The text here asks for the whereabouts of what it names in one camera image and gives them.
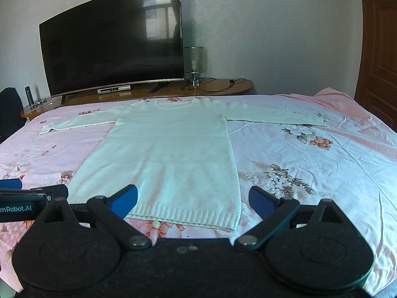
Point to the curved black television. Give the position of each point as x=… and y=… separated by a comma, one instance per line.
x=103, y=43

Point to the white knit sweater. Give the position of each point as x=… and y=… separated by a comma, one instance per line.
x=178, y=154

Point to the wooden TV stand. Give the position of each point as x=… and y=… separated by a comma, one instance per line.
x=206, y=87

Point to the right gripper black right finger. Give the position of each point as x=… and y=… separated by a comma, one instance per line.
x=275, y=213

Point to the silver set-top box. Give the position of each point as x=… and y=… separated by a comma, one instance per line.
x=108, y=90

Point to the black chair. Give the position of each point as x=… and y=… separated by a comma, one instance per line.
x=11, y=106

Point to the black cordless phone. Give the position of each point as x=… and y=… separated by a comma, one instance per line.
x=29, y=97

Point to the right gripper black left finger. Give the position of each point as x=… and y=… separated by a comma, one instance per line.
x=110, y=213

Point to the brown wooden door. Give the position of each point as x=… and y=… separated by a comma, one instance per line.
x=376, y=86

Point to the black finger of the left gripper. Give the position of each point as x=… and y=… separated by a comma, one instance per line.
x=11, y=184
x=54, y=191

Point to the pink floral bed sheet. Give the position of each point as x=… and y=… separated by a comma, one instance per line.
x=351, y=160

